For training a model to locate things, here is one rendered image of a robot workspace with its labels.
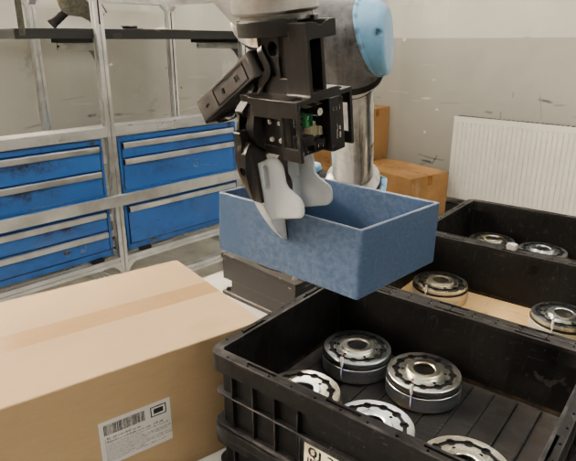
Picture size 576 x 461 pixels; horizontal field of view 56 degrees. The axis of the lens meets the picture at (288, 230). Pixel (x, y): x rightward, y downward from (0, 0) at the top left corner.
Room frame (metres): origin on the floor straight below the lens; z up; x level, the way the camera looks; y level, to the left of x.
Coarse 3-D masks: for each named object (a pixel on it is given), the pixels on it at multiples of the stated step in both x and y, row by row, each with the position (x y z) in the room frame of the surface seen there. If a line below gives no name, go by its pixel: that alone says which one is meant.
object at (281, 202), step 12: (264, 168) 0.51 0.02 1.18; (276, 168) 0.50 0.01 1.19; (264, 180) 0.51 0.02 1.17; (276, 180) 0.50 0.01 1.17; (264, 192) 0.51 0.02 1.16; (276, 192) 0.50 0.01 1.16; (288, 192) 0.49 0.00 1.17; (264, 204) 0.51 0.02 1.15; (276, 204) 0.51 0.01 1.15; (288, 204) 0.49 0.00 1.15; (300, 204) 0.48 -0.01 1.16; (264, 216) 0.52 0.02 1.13; (276, 216) 0.51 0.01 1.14; (288, 216) 0.50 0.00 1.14; (300, 216) 0.49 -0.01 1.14; (276, 228) 0.52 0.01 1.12
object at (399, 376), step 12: (396, 360) 0.69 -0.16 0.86; (408, 360) 0.69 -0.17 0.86; (432, 360) 0.69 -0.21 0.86; (444, 360) 0.69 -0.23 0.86; (396, 372) 0.66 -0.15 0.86; (444, 372) 0.66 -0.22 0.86; (456, 372) 0.66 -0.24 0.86; (396, 384) 0.63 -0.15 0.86; (408, 384) 0.63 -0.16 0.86; (420, 384) 0.63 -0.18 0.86; (432, 384) 0.63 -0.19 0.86; (444, 384) 0.63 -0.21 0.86; (456, 384) 0.63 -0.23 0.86; (432, 396) 0.61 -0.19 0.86
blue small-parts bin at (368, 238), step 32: (224, 192) 0.60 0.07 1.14; (352, 192) 0.66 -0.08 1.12; (384, 192) 0.63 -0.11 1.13; (224, 224) 0.60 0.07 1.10; (256, 224) 0.56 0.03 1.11; (288, 224) 0.53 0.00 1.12; (320, 224) 0.50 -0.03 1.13; (352, 224) 0.65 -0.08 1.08; (384, 224) 0.50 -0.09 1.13; (416, 224) 0.54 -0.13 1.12; (256, 256) 0.56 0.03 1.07; (288, 256) 0.53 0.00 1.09; (320, 256) 0.50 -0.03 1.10; (352, 256) 0.48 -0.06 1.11; (384, 256) 0.50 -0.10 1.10; (416, 256) 0.55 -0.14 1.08; (352, 288) 0.47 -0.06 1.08
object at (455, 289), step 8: (424, 272) 1.01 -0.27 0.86; (432, 272) 1.01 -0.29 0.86; (440, 272) 1.01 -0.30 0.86; (416, 280) 0.97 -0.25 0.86; (424, 280) 0.97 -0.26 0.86; (456, 280) 0.97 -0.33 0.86; (464, 280) 0.97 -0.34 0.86; (424, 288) 0.93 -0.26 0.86; (432, 288) 0.93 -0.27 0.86; (440, 288) 0.93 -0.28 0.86; (448, 288) 0.93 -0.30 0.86; (456, 288) 0.94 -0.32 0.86; (464, 288) 0.93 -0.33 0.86
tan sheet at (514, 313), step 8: (408, 288) 1.00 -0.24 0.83; (472, 296) 0.96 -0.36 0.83; (480, 296) 0.96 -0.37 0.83; (464, 304) 0.93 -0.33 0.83; (472, 304) 0.93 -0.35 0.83; (480, 304) 0.93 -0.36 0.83; (488, 304) 0.93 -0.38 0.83; (496, 304) 0.93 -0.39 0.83; (504, 304) 0.93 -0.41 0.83; (512, 304) 0.93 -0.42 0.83; (480, 312) 0.90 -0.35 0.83; (488, 312) 0.90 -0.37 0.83; (496, 312) 0.90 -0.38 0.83; (504, 312) 0.90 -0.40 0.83; (512, 312) 0.90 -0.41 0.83; (520, 312) 0.90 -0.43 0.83; (528, 312) 0.90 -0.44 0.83; (512, 320) 0.87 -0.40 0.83; (520, 320) 0.87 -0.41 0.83
